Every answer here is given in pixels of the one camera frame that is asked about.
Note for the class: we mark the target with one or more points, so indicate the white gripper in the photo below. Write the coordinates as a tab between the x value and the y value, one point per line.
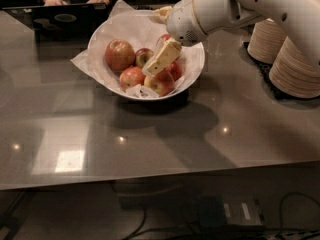
182	23

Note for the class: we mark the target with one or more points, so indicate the large red apple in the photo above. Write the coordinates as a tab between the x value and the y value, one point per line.
119	55

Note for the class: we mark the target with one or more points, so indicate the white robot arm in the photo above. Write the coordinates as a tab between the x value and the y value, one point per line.
299	19

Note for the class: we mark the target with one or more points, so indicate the red apple back right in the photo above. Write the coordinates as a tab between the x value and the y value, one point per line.
163	38

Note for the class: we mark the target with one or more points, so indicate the small yellow-red apple centre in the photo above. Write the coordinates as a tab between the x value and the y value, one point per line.
142	56

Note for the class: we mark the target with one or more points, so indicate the red apple middle right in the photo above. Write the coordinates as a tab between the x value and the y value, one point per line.
175	70

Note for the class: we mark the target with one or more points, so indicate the white bowl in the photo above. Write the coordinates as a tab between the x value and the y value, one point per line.
195	60

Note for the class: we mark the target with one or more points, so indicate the red apple front right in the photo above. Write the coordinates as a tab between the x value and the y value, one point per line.
162	83

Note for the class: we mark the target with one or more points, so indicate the red apple front left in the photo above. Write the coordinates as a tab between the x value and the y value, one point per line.
131	77

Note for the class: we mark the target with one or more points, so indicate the person's right hand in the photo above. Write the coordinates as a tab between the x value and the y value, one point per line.
54	3

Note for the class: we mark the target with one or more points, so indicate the white paper liner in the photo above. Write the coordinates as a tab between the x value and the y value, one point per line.
133	25

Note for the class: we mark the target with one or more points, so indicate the black laptop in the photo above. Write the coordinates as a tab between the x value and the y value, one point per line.
71	20

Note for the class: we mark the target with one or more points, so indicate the back stack of paper plates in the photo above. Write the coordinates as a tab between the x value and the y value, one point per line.
266	41

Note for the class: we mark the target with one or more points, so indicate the black mat under plates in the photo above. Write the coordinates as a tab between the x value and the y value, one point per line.
264	70

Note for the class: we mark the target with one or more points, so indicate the dark box under table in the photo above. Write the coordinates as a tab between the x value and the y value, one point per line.
237	212

